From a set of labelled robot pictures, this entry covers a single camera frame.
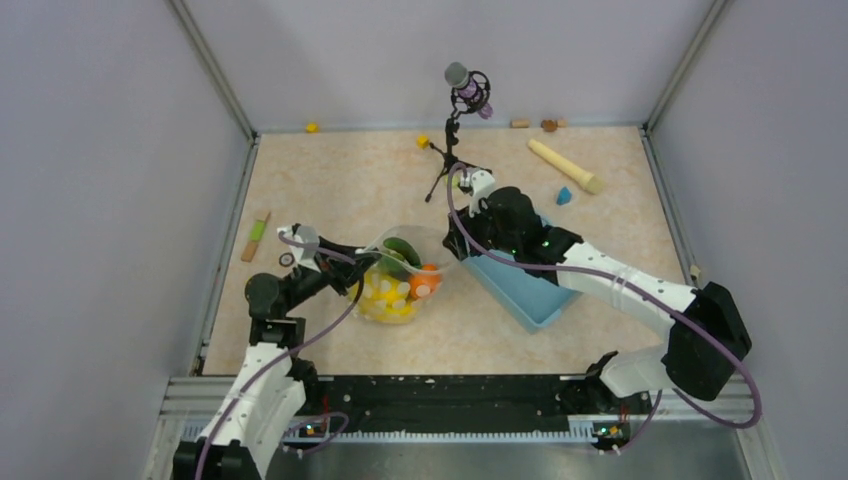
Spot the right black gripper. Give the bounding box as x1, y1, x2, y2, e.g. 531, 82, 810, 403
445, 194, 521, 260

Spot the orange fruit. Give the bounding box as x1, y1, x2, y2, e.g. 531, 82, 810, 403
407, 264, 443, 300

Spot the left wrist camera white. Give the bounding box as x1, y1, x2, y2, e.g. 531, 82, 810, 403
276, 223, 320, 271

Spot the green cucumber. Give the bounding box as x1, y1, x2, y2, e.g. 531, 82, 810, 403
378, 237, 422, 280

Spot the yellow mango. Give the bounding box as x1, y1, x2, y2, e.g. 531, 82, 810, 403
356, 271, 419, 325

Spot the wooden rolling pin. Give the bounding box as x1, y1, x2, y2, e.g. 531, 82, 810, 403
527, 139, 604, 195

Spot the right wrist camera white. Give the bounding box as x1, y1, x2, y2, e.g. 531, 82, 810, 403
457, 167, 496, 217

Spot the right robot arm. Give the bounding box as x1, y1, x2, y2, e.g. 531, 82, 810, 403
444, 187, 759, 412

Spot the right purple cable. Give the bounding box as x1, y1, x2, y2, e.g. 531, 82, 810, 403
447, 163, 764, 455

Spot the microphone on tripod stand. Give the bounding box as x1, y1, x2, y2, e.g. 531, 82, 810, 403
424, 62, 495, 204

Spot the blue toy block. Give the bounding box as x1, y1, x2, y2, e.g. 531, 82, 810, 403
556, 187, 573, 206

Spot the purple cable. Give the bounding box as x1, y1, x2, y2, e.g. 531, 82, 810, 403
447, 163, 764, 455
193, 228, 366, 480

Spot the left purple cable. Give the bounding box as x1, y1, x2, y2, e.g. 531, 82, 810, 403
193, 228, 366, 480

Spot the clear dotted zip bag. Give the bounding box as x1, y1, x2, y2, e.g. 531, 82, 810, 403
355, 225, 457, 325

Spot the brown wooden block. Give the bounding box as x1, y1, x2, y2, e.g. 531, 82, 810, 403
540, 118, 568, 133

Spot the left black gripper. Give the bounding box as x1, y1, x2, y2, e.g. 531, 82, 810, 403
283, 234, 381, 313

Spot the cork piece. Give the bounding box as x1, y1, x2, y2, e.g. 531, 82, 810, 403
510, 118, 531, 129

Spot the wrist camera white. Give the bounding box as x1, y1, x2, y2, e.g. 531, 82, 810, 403
457, 167, 496, 217
276, 223, 320, 271

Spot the blue plastic basket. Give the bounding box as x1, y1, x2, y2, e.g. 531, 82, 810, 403
460, 214, 580, 334

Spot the green wooden toy knife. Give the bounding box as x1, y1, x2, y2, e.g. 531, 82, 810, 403
240, 210, 272, 263

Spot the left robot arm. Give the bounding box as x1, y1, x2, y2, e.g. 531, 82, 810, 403
172, 246, 378, 479

